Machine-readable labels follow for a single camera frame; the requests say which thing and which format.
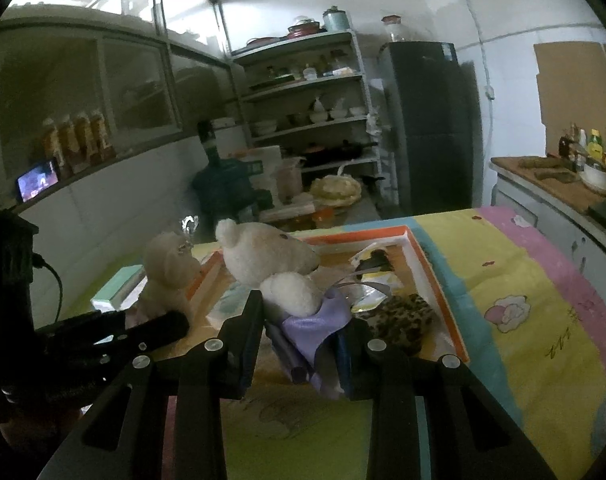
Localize orange rimmed tray box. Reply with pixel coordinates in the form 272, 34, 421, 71
185, 225, 471, 366

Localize green white carton box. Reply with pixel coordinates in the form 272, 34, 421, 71
90, 265, 149, 313

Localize brown cardboard sheet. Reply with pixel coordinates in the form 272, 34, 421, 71
533, 40, 606, 156

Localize white metal shelf rack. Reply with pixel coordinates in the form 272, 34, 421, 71
230, 30, 384, 206

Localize red pot with lid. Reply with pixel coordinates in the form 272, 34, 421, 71
287, 16, 321, 38

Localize black frying pan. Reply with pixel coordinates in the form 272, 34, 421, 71
303, 141, 379, 166

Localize white wall cable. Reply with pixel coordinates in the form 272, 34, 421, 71
450, 0, 498, 206

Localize yellow bag of bread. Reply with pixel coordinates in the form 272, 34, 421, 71
308, 175, 364, 206

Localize teal pot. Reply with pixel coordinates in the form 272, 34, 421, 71
323, 6, 354, 32

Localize dark white snack packet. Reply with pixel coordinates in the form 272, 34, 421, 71
350, 245, 399, 281

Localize white plush bear purple clothes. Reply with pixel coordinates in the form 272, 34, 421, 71
215, 217, 356, 401

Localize leopard print soft item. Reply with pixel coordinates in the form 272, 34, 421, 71
368, 294, 436, 356

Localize pink plastic container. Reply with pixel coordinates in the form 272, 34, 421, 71
275, 160, 304, 201

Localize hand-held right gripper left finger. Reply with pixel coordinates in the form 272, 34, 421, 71
36, 290, 266, 480

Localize wooden kitchen counter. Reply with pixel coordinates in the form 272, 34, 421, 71
490, 155, 606, 321

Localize glass jar with lid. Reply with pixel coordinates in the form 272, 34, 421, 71
381, 14, 409, 43

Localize white bowl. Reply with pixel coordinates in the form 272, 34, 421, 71
580, 162, 606, 196

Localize smartphone with lit screen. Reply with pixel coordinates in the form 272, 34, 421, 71
16, 159, 61, 203

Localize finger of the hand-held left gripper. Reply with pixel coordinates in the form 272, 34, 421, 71
118, 310, 191, 356

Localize dark water jug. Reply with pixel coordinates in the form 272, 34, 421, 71
190, 122, 259, 223

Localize silver yellow snack packet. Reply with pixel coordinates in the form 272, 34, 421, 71
343, 272, 399, 313

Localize glass door wall cabinet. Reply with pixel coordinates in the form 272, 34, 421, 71
0, 5, 234, 171

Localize black refrigerator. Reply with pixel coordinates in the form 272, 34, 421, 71
378, 41, 484, 216

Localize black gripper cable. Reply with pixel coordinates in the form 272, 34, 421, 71
33, 255, 64, 321

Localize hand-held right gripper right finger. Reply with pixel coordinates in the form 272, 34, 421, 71
335, 317, 558, 480

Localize beige plush dog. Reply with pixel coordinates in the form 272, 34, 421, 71
138, 232, 201, 321

